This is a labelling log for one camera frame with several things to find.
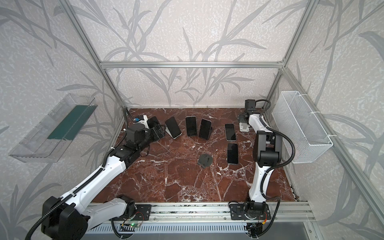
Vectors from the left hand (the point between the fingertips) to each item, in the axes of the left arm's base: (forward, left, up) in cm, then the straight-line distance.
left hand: (162, 123), depth 79 cm
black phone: (+11, -1, -19) cm, 22 cm away
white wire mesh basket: (-6, -63, +11) cm, 64 cm away
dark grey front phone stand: (-11, -23, -24) cm, 35 cm away
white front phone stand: (+14, -51, -22) cm, 58 cm away
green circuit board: (-43, +11, -23) cm, 51 cm away
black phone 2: (-5, -42, -25) cm, 49 cm away
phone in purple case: (+9, -24, -18) cm, 31 cm away
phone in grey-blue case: (+12, -14, -18) cm, 26 cm away
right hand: (+19, -53, -13) cm, 58 cm away
